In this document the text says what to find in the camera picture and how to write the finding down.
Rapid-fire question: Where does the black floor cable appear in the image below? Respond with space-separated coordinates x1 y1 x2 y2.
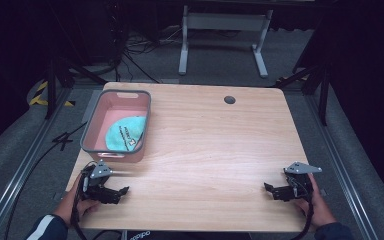
3 121 89 240

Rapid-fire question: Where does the white metal desk frame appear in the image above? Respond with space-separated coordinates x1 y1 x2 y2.
177 4 275 80

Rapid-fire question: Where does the pink basket with grey rim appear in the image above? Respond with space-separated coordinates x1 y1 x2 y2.
79 88 153 164

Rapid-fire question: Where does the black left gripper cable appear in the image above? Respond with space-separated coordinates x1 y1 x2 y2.
69 161 97 240

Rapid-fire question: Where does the person's right hand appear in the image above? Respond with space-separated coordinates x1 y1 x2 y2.
293 173 338 230

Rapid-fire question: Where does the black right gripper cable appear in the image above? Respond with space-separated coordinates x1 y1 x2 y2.
288 198 316 240

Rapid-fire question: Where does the bundle of black floor cables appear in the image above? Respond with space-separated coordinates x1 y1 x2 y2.
113 19 188 84

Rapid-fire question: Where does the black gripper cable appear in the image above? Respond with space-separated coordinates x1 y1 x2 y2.
69 161 97 240
288 198 316 240

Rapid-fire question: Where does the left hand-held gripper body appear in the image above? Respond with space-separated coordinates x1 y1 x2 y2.
79 159 114 204

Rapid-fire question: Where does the teal cloth with black print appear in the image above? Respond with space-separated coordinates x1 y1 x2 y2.
104 115 148 153

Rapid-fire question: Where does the metal floor rail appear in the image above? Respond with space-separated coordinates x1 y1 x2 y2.
0 87 74 240
304 93 381 240

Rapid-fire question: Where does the person's left hand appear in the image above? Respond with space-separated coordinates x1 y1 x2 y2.
53 173 102 228

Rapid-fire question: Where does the black stand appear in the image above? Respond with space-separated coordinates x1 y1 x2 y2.
274 63 332 127
43 56 108 121

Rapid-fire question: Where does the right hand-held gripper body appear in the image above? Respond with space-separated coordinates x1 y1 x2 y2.
282 161 323 202

